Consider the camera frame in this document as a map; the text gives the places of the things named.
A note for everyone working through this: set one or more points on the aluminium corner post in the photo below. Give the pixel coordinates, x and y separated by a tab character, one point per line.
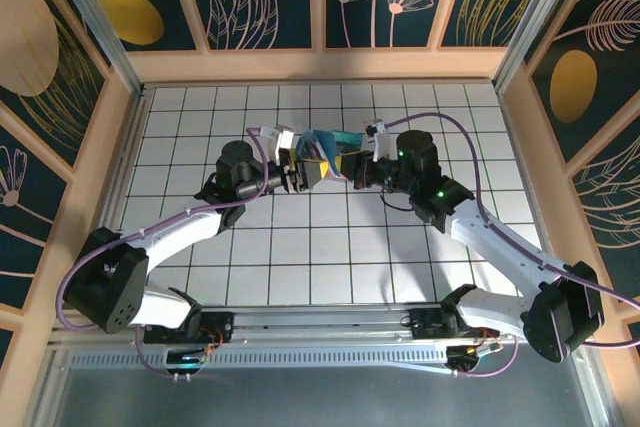
105	27
537	22

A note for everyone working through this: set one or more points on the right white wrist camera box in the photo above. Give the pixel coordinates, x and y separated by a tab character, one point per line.
382	139

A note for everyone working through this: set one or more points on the teal card holder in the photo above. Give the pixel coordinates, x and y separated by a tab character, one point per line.
307	144

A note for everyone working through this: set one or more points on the grey metal sheet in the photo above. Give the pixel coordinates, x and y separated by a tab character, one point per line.
320	402

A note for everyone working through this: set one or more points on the aluminium mounting rail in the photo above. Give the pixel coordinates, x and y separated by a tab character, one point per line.
320	319

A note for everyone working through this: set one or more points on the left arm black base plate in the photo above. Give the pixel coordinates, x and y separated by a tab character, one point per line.
222	324

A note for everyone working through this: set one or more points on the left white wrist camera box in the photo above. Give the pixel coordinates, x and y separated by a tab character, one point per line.
280	144

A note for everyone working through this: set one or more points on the aluminium side rail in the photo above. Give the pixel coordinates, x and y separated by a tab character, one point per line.
522	157
127	157

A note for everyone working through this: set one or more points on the teal card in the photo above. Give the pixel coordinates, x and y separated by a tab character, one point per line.
350	137

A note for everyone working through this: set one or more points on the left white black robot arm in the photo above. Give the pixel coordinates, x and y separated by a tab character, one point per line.
110	287

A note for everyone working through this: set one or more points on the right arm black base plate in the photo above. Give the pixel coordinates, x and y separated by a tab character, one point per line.
422	324

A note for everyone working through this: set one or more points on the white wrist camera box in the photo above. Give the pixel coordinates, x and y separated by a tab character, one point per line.
280	144
382	139

